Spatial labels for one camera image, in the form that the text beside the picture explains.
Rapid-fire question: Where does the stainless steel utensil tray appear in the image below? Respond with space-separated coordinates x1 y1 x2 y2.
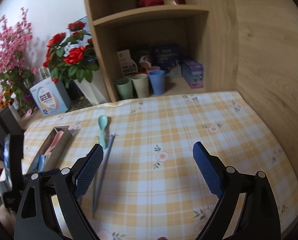
27 126 72 173

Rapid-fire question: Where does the red rose bouquet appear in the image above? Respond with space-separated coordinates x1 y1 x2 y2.
43 20 100 88

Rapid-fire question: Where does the blue chopstick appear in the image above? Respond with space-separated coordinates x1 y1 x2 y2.
92 134 116 212

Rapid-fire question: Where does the purple small box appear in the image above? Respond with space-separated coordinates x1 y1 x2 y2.
181 60 204 89

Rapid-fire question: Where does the beige cup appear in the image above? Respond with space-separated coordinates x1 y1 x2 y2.
132 74 149 98

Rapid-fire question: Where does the white flower pot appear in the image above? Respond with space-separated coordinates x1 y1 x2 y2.
74 70 110 106

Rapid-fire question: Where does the white probiotic box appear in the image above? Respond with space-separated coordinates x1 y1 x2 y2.
30 77 71 116

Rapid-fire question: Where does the blue cup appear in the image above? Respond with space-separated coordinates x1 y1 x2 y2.
149 70 165 95

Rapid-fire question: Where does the pink plastic spoon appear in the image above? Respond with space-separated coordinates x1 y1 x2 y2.
44 131 64 156

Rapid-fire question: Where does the white biscuit package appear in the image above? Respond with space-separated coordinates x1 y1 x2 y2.
117 49 138 76

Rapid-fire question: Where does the yellow plaid floral tablecloth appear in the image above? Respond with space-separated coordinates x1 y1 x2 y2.
22 92 298 239

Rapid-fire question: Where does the blue plastic spoon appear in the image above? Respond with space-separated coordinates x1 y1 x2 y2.
32 154 45 172

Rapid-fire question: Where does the wooden shelf unit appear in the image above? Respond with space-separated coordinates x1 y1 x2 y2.
84 0 238 102

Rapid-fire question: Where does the green cup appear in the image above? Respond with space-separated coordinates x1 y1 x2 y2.
115 77 133 100

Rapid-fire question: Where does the teal plastic spoon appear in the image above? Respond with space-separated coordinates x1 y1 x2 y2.
98 114 108 150

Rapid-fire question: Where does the pink blossom plant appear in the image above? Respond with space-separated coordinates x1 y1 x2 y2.
0 8 36 110

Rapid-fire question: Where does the black chair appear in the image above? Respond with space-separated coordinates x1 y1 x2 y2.
0 108 24 159

